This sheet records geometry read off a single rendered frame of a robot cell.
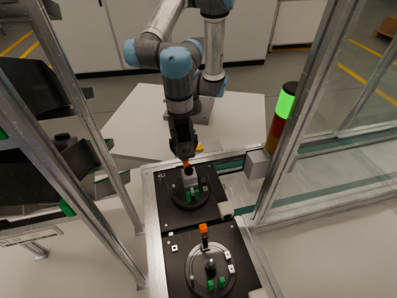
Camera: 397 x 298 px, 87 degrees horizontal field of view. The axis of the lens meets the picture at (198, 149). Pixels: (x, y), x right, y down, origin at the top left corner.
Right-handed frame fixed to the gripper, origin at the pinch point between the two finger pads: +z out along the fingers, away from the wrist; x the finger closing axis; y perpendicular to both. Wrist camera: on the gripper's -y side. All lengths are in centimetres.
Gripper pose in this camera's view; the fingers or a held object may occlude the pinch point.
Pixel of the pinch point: (185, 160)
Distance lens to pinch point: 72.1
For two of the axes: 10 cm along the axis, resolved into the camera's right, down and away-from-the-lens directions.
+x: -9.7, 1.8, -1.6
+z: 0.1, 7.0, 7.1
